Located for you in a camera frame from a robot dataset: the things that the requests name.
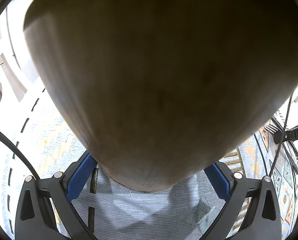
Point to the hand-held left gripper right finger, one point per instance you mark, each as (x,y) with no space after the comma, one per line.
(217,180)

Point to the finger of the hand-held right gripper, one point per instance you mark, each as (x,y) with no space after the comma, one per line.
(280,136)

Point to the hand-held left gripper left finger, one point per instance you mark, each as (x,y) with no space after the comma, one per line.
(78,180)

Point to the large brown wooden bowl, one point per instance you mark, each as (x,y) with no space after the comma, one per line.
(164,80)

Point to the blue patterned tablecloth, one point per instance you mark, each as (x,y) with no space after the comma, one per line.
(149,210)

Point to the white dining chair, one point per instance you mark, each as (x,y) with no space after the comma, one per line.
(8,75)

